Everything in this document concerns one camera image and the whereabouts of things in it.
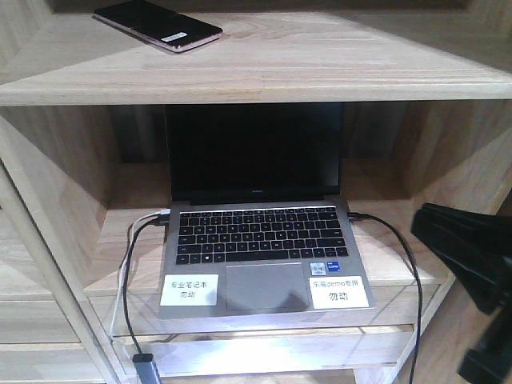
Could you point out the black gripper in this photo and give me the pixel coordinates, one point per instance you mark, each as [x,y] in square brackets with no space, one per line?
[477,249]

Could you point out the black foldable smartphone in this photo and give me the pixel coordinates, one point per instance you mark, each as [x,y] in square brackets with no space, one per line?
[158,25]

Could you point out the light wooden shelf unit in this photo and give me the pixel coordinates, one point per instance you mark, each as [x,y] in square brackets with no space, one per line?
[66,197]

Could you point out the silver laptop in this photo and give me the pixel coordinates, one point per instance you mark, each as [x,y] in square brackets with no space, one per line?
[258,224]

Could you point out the grey usb hub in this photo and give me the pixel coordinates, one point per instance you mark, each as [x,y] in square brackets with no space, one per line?
[146,368]

